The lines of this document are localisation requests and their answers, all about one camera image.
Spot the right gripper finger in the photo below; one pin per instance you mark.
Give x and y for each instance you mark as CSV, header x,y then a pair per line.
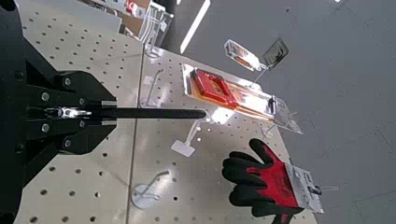
x,y
81,93
81,137

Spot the red utility knife package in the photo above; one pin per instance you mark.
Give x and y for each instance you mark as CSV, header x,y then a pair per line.
x,y
214,88

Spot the white rectangular base hook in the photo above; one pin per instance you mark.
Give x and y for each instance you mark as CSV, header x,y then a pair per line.
x,y
183,148

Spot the white pegboard panel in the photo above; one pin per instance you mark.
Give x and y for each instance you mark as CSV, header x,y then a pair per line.
x,y
93,46
193,193

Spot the clear package hanger hook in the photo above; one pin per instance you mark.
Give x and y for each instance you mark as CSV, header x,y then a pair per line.
x,y
266,132

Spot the red black work glove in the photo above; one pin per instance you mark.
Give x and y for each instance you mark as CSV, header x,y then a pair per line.
x,y
267,183

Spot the dark label holder hook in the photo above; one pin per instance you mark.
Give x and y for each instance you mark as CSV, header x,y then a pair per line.
x,y
275,53

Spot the red white background package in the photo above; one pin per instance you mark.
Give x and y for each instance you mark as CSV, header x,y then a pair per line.
x,y
132,6

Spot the white upper pegboard panel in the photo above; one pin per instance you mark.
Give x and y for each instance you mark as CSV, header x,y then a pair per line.
x,y
193,193

